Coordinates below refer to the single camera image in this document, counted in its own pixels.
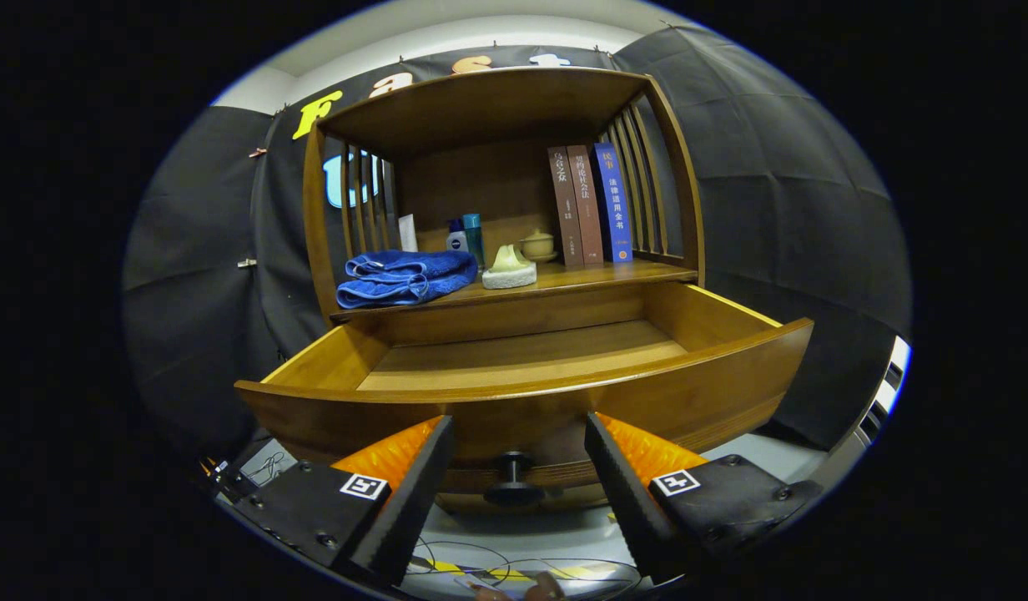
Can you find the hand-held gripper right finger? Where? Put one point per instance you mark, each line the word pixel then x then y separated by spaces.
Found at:
pixel 627 501

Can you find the dark brown book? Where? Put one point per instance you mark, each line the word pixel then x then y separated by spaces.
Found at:
pixel 566 209

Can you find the white card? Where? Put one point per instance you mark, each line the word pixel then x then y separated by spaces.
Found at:
pixel 407 234

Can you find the beige saucer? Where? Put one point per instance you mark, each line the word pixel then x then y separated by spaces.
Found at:
pixel 547 258

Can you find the wooden countertop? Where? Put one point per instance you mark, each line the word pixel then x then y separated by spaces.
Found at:
pixel 581 275

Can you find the teal translucent bottle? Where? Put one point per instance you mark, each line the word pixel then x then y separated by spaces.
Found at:
pixel 475 238

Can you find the blue folded towel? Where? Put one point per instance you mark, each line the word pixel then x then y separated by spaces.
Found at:
pixel 405 280

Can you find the reddish brown book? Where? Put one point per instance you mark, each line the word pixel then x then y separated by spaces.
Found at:
pixel 587 204

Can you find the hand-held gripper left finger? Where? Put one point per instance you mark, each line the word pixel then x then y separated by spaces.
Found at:
pixel 414 501

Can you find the wooden cabinet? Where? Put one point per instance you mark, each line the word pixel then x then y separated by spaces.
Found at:
pixel 481 108

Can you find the beige lidded teacup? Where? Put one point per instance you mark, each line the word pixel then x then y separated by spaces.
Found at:
pixel 537 244

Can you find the wooden drawer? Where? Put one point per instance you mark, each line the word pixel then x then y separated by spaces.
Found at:
pixel 522 359

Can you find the white bottle with blue cap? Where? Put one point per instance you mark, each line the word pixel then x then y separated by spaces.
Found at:
pixel 456 240

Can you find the blue book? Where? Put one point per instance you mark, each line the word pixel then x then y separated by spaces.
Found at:
pixel 614 204

